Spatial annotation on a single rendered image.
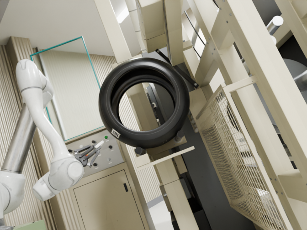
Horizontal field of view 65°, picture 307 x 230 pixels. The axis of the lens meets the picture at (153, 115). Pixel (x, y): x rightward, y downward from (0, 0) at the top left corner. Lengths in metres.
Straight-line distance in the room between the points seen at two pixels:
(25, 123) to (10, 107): 3.05
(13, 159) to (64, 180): 0.47
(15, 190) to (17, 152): 0.19
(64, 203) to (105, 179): 1.90
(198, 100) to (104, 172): 1.03
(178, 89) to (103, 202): 1.22
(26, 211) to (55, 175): 3.07
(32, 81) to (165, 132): 0.77
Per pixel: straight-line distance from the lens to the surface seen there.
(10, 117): 4.44
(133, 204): 2.20
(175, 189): 1.86
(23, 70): 1.39
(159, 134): 1.46
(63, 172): 1.04
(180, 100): 1.50
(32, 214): 4.16
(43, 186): 1.19
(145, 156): 1.49
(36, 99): 1.33
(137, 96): 1.93
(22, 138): 1.46
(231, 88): 1.08
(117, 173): 2.19
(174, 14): 1.60
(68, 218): 4.05
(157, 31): 1.79
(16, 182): 1.44
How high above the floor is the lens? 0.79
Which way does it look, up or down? 11 degrees up
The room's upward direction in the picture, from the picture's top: 21 degrees counter-clockwise
